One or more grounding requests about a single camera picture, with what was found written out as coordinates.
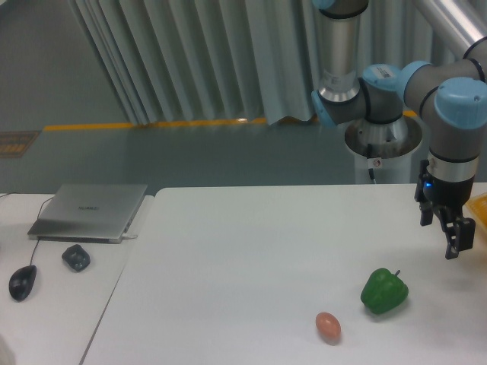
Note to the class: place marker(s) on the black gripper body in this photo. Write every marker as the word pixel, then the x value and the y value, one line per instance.
pixel 443 193

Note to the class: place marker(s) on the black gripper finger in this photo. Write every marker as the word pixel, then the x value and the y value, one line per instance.
pixel 427 214
pixel 459 231

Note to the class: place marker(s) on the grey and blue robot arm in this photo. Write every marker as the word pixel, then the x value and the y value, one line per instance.
pixel 450 99

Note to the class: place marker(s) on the green bell pepper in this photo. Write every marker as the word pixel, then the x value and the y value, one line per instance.
pixel 383 291

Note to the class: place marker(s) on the brown egg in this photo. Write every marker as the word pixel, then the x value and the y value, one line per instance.
pixel 328 326

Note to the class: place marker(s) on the grey curtain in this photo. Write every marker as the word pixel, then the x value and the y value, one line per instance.
pixel 188 60

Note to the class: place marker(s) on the silver laptop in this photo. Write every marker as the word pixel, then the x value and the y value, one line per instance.
pixel 89 213

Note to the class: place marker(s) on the black power adapter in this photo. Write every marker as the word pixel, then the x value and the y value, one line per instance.
pixel 76 257

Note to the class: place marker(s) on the black computer mouse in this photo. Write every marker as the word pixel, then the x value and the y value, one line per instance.
pixel 21 282

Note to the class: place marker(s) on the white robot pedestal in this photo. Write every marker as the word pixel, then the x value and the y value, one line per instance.
pixel 383 153

